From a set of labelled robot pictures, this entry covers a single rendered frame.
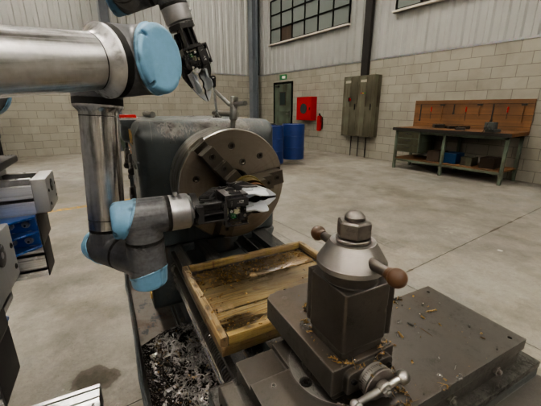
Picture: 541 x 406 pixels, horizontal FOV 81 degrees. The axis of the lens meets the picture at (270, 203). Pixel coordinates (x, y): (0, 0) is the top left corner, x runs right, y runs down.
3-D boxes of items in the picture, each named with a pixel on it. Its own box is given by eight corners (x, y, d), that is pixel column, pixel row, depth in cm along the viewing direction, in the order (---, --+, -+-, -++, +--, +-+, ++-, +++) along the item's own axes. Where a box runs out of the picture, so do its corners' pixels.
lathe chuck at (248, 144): (171, 231, 94) (172, 122, 86) (265, 224, 109) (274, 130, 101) (177, 242, 86) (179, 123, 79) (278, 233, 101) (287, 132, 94)
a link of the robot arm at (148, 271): (142, 268, 75) (136, 225, 72) (177, 280, 70) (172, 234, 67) (112, 284, 69) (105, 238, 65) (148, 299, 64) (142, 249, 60)
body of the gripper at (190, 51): (189, 72, 87) (171, 23, 82) (183, 74, 95) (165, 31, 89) (214, 64, 90) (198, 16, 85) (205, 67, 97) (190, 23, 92)
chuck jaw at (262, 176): (239, 172, 93) (274, 163, 98) (242, 188, 95) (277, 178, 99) (255, 180, 84) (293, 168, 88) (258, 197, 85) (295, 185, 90)
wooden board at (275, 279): (183, 279, 82) (181, 266, 81) (300, 251, 98) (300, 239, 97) (220, 358, 57) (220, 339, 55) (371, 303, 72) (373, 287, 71)
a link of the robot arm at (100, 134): (45, 28, 60) (71, 267, 71) (80, 22, 55) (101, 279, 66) (102, 44, 70) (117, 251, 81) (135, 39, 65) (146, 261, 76)
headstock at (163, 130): (125, 202, 149) (114, 116, 137) (223, 190, 170) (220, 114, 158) (141, 251, 98) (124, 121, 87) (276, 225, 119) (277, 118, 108)
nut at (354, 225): (328, 236, 37) (329, 208, 36) (354, 230, 38) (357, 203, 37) (351, 250, 33) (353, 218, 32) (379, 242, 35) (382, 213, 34)
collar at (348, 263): (303, 257, 38) (303, 234, 37) (353, 244, 42) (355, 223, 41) (347, 288, 32) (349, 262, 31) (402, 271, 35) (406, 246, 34)
